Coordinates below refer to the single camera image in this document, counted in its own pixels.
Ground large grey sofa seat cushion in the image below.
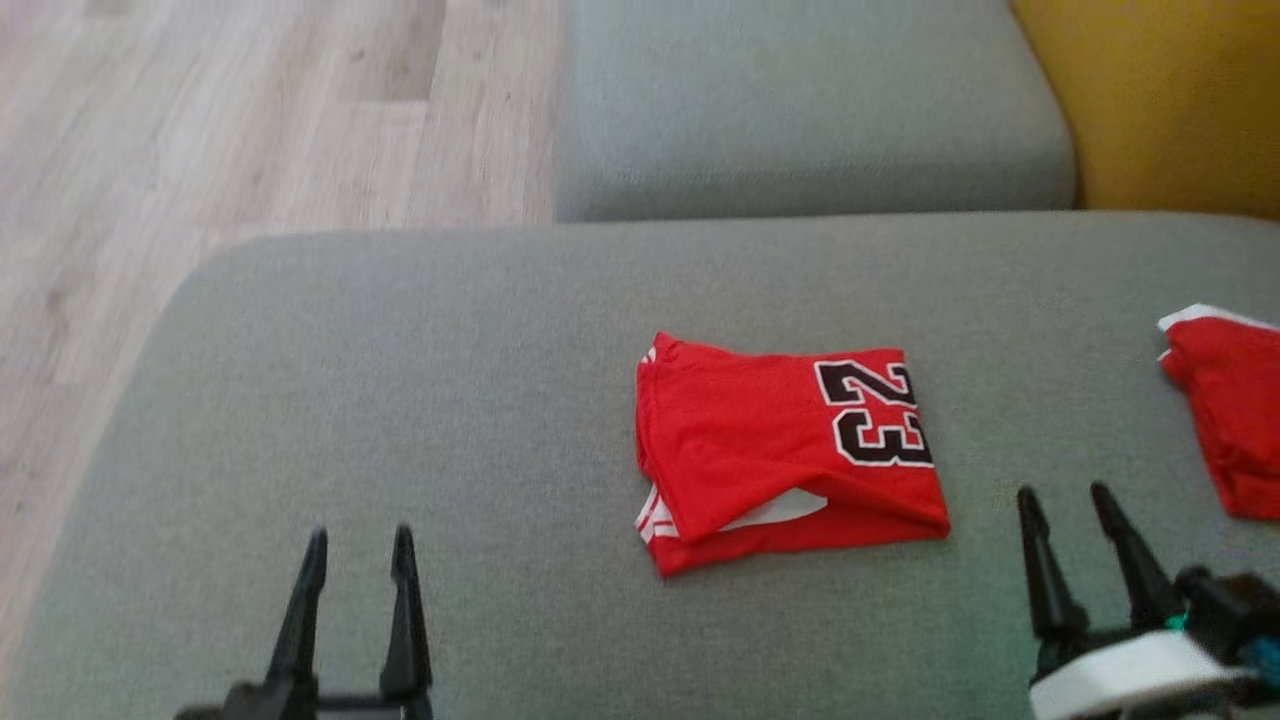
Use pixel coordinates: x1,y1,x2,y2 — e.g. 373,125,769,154
5,210,1280,720

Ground red jersey with number 23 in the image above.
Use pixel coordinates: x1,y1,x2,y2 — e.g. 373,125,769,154
634,332,952,579

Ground small grey sofa cushion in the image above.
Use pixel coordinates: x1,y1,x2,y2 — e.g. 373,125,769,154
553,0,1078,223

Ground red shorts with white band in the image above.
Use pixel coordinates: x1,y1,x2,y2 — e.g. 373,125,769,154
1157,304,1280,521

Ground yellow upholstered furniture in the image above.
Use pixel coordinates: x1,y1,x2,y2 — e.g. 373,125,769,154
1010,0,1280,221

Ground blue cable connector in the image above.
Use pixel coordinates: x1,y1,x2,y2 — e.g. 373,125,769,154
1245,638,1280,691

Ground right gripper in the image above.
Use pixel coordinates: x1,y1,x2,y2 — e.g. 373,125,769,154
1017,482,1280,720

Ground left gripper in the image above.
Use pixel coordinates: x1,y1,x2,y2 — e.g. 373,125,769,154
175,524,436,720

